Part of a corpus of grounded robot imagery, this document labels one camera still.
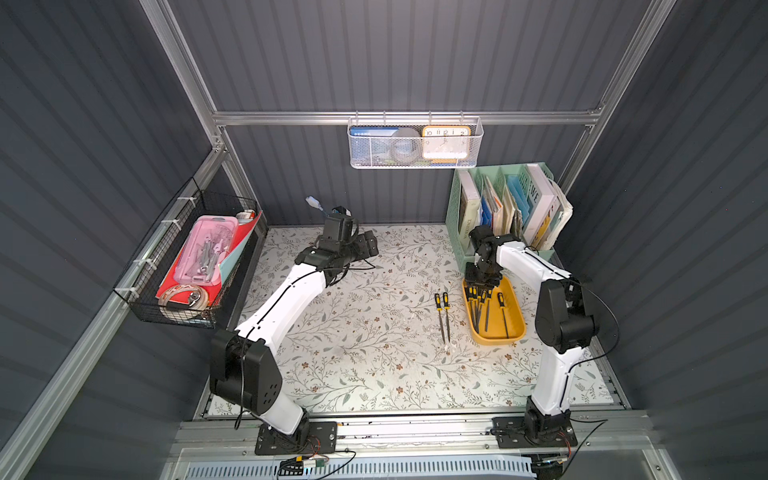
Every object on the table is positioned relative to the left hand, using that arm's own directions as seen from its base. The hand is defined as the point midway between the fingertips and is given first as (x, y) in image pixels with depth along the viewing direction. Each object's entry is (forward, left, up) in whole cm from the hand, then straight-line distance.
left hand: (361, 240), depth 83 cm
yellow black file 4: (-4, -41, -23) cm, 48 cm away
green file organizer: (+19, -48, -1) cm, 52 cm away
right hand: (-2, -38, -18) cm, 42 cm away
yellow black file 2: (-9, -24, -24) cm, 35 cm away
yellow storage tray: (-12, -43, -24) cm, 51 cm away
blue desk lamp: (+18, +16, -2) cm, 25 cm away
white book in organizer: (+16, -58, -3) cm, 61 cm away
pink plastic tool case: (-9, +37, +7) cm, 38 cm away
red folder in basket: (-19, +33, +4) cm, 38 cm away
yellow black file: (-7, -27, -25) cm, 37 cm away
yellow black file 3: (-8, -45, -23) cm, 51 cm away
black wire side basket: (-19, +44, +11) cm, 49 cm away
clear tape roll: (-21, +40, +2) cm, 45 cm away
